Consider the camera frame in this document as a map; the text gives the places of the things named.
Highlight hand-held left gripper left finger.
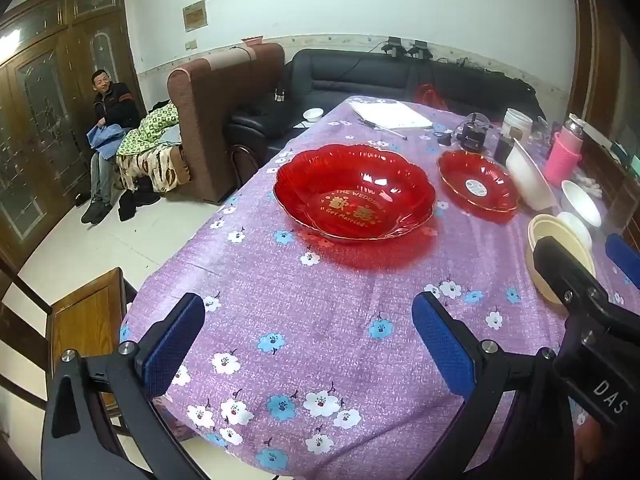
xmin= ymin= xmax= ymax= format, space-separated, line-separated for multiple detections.
xmin=41 ymin=292 xmax=231 ymax=480

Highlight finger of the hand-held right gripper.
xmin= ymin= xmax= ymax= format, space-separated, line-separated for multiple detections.
xmin=604 ymin=233 xmax=640 ymax=306
xmin=532 ymin=236 xmax=626 ymax=322

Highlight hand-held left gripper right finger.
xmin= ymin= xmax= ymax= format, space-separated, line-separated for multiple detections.
xmin=411 ymin=291 xmax=581 ymax=480

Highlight cream foam bowl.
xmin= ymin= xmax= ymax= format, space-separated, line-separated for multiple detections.
xmin=528 ymin=213 xmax=597 ymax=306

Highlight person's right hand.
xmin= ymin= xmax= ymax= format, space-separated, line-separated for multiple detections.
xmin=575 ymin=417 xmax=621 ymax=480

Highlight white work gloves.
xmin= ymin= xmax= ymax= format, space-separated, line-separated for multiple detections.
xmin=580 ymin=172 xmax=606 ymax=198

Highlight wooden chair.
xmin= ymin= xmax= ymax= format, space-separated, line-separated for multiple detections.
xmin=0 ymin=255 xmax=138 ymax=431

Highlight pink knit-sleeved bottle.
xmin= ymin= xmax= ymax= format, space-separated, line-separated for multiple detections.
xmin=544 ymin=114 xmax=586 ymax=188

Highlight purple floral tablecloth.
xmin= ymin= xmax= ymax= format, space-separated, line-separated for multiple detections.
xmin=119 ymin=95 xmax=640 ymax=480

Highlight dark glass jar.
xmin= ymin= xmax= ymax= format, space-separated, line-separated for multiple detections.
xmin=494 ymin=132 xmax=516 ymax=163

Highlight small red plate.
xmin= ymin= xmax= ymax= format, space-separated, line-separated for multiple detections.
xmin=437 ymin=149 xmax=519 ymax=213

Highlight black clothes pile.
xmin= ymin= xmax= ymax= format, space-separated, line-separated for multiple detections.
xmin=118 ymin=175 xmax=161 ymax=222

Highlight white plastic tub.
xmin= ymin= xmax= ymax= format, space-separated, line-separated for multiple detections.
xmin=501 ymin=108 xmax=535 ymax=143

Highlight brown wooden cabinet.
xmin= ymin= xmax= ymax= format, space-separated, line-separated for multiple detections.
xmin=567 ymin=0 xmax=640 ymax=231

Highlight blue cloth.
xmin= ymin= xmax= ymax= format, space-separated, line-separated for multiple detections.
xmin=87 ymin=123 xmax=126 ymax=161

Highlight green patterned blanket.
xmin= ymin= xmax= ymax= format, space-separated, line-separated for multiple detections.
xmin=116 ymin=101 xmax=191 ymax=193

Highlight red plastic bag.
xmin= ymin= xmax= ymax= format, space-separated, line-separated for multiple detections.
xmin=414 ymin=83 xmax=448 ymax=111

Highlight brown armchair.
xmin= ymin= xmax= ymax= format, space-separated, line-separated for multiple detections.
xmin=166 ymin=42 xmax=286 ymax=205

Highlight black pen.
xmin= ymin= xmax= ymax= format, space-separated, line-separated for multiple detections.
xmin=359 ymin=119 xmax=408 ymax=140

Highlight white paper notepad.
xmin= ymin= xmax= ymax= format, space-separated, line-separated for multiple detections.
xmin=348 ymin=100 xmax=433 ymax=130

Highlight wooden glass-panel door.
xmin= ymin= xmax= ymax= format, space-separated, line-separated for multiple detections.
xmin=0 ymin=0 xmax=146 ymax=281

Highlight black leather sofa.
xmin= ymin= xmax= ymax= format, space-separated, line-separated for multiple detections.
xmin=227 ymin=49 xmax=546 ymax=161

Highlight small wall certificate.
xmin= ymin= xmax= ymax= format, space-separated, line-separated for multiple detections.
xmin=182 ymin=1 xmax=207 ymax=31

